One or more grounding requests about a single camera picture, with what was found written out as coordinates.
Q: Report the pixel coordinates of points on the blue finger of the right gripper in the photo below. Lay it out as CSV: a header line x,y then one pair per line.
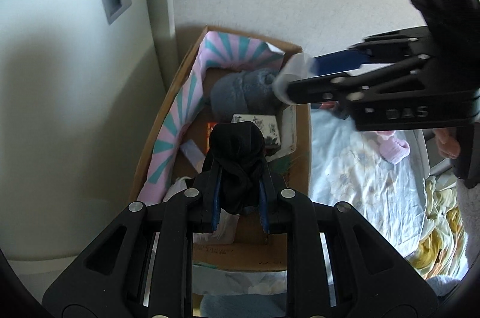
x,y
322,89
338,62

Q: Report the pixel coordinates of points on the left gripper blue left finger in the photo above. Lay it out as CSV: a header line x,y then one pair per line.
x,y
212,175

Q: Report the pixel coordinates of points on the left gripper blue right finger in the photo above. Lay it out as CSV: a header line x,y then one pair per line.
x,y
270,186

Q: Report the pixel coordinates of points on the clear plastic cup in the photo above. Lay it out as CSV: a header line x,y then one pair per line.
x,y
299,66

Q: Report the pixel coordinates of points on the purple long cosmetic box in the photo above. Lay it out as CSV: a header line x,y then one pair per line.
x,y
193,154

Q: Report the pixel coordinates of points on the black hair scrunchie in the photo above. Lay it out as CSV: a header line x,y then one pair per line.
x,y
240,147

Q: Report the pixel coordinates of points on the red milk carton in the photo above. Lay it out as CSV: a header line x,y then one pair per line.
x,y
209,129

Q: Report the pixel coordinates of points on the white floral patterned small box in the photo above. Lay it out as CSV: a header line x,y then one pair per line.
x,y
267,124

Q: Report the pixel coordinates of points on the grey fluffy sock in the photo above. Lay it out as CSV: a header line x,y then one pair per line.
x,y
246,92

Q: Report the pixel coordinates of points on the panda sock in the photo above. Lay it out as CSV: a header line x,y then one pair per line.
x,y
181,184

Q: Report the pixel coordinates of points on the person's right hand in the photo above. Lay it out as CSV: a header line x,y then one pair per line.
x,y
447,145

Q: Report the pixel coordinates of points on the cardboard box with pink lining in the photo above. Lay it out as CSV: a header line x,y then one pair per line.
x,y
223,49

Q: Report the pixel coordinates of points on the floral light blue cloth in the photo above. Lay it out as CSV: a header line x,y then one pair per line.
x,y
347,166

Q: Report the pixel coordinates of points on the white door with grey handle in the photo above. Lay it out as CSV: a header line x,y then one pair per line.
x,y
81,83

